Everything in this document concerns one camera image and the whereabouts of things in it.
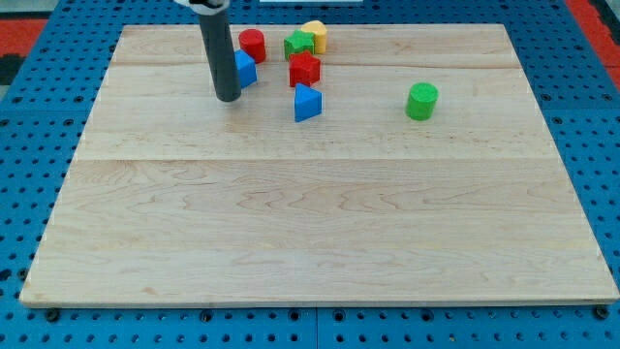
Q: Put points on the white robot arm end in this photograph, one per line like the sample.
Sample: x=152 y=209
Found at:
x=205 y=7

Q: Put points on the blue triangle block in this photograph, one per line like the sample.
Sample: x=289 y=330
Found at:
x=308 y=102

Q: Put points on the red star block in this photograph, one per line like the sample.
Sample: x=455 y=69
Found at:
x=304 y=68

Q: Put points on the light wooden board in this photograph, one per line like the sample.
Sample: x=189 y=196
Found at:
x=175 y=199

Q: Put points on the blue cube block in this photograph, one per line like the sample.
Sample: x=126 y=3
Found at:
x=246 y=67

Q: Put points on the green star block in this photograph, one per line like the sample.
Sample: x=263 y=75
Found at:
x=298 y=42

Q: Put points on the green cylinder block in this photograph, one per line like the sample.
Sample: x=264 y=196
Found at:
x=422 y=98

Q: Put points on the red cylinder block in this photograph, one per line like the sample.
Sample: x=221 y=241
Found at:
x=253 y=43

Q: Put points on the yellow heart block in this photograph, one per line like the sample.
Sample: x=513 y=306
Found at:
x=319 y=30

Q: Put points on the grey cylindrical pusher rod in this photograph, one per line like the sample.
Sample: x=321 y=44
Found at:
x=218 y=44

